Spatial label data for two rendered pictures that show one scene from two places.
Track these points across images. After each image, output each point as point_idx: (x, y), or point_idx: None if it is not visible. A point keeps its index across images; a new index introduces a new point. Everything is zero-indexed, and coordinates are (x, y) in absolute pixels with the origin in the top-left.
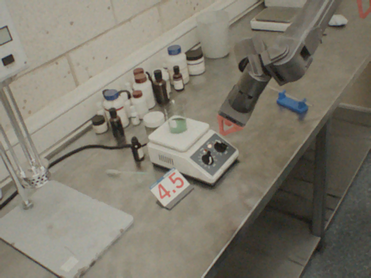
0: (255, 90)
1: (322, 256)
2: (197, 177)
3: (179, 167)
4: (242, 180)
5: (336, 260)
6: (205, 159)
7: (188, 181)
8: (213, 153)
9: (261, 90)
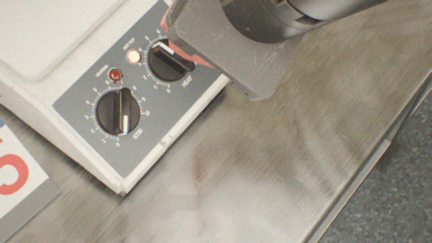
0: (340, 11)
1: (384, 176)
2: (77, 161)
3: (19, 111)
4: (222, 190)
5: (412, 189)
6: (109, 115)
7: (47, 160)
8: (144, 86)
9: (368, 8)
